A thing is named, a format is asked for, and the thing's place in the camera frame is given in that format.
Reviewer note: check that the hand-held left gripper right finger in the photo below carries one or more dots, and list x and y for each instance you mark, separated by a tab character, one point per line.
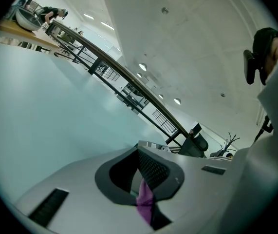
202	191

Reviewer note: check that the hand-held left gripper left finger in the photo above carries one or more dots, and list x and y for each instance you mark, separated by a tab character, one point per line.
80	191

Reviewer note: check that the purple cloth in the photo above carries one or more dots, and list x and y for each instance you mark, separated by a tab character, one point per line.
144	199

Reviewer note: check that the black office chair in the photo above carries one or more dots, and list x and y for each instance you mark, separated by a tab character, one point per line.
194	145

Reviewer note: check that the black coat rack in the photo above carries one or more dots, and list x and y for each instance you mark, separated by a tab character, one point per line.
229	141

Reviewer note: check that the person's white shirt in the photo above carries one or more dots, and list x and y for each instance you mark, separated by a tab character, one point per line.
263	155

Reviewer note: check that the black tripod stand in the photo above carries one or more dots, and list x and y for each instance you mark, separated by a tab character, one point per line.
266	127

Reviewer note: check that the dome pendant lamp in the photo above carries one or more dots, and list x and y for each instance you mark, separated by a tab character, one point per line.
142	66
177	101
139	75
161	96

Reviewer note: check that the round smoke detector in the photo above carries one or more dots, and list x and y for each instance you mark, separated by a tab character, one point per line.
164	10
223	94

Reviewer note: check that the black railing with wooden handrail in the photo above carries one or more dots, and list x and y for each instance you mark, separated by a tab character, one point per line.
151	98

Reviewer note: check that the person's head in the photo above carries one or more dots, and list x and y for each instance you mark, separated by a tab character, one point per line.
277	55

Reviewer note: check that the light wooden table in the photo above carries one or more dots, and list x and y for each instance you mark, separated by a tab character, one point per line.
31	36

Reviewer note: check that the row of ceiling light panels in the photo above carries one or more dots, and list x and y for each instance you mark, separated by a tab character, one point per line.
88	16

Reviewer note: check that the large metal bowl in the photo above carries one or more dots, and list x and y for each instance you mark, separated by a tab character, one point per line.
28	21

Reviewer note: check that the black head camera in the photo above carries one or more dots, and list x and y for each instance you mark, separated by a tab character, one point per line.
249	67

